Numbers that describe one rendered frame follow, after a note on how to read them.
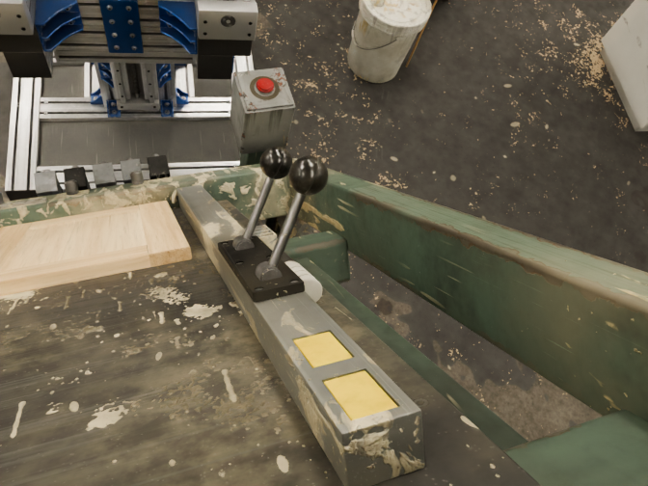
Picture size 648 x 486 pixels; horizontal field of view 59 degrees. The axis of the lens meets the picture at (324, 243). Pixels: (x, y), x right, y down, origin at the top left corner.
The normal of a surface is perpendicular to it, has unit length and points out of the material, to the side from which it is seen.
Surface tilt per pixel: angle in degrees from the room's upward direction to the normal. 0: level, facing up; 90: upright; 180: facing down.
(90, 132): 0
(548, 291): 90
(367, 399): 51
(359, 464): 39
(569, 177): 0
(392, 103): 0
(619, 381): 90
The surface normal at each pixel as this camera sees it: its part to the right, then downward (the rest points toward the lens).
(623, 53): -0.97, 0.06
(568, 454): -0.11, -0.95
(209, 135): 0.19, -0.42
